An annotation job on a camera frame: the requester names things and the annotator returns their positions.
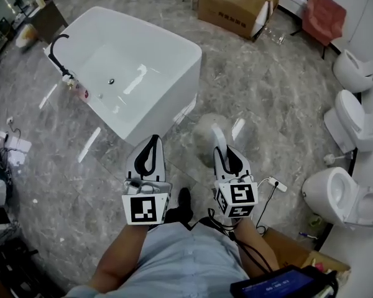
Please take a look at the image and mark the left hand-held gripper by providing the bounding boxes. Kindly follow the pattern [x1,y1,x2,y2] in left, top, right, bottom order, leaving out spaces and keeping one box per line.
[121,134,172,227]

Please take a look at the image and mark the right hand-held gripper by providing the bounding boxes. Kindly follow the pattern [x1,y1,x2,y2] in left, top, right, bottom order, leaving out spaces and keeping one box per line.
[212,145,259,219]

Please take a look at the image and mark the white bathtub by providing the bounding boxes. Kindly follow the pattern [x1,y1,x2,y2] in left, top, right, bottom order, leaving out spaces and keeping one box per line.
[44,6,203,148]

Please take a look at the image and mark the person's left forearm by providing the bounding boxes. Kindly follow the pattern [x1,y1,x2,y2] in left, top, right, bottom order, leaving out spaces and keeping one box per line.
[89,223,152,291]

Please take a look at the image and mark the person's right forearm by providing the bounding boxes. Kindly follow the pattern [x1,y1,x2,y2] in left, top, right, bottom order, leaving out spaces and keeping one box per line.
[235,218,281,275]

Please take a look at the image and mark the black bathtub faucet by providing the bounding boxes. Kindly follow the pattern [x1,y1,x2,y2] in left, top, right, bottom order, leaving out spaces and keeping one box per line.
[47,34,78,81]

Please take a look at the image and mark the white power strip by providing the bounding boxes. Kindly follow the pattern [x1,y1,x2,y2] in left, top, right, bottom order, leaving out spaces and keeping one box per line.
[268,176,288,193]

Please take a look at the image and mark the black shoe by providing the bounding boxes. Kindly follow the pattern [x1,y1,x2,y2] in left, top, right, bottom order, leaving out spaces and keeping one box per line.
[165,187,195,227]

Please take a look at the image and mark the pink and white bottle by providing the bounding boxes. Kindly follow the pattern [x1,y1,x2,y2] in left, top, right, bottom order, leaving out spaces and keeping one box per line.
[73,78,93,102]

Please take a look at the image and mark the white toilet brush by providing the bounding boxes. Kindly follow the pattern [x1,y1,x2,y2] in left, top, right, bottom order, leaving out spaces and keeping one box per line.
[323,153,354,166]

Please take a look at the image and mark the open brown cardboard box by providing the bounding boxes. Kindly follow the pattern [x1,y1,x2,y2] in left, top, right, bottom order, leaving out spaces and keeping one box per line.
[260,226,352,281]

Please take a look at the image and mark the white toilet with open lid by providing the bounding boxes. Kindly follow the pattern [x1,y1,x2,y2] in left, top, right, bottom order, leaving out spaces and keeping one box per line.
[301,165,373,230]

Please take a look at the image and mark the light blue shirt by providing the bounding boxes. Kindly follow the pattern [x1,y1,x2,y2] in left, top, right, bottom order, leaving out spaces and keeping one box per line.
[61,221,252,298]

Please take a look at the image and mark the white toilet with closed lid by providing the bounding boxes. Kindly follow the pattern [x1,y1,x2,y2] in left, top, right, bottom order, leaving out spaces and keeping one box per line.
[323,89,373,155]

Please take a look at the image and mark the black tablet with blue screen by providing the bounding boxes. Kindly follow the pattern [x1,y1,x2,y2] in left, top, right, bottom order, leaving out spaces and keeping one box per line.
[229,264,340,298]

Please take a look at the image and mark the large brown cardboard box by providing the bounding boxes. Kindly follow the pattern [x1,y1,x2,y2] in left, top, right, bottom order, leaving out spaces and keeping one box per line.
[196,0,280,42]

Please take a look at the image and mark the white round toilet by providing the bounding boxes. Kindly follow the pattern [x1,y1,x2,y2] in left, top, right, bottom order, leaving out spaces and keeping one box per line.
[332,48,373,94]

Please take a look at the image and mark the dark wooden cabinet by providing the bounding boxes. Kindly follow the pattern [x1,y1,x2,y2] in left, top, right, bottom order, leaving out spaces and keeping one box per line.
[33,0,70,45]

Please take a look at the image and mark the red chair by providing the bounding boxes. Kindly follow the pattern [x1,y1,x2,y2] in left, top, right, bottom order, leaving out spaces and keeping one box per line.
[290,0,348,58]

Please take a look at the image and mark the black cable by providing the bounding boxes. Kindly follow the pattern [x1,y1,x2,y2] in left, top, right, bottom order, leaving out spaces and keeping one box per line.
[206,207,276,274]

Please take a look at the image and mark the tangle of black cables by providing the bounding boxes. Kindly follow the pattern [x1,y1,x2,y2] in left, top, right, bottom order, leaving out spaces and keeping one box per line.
[0,127,23,186]

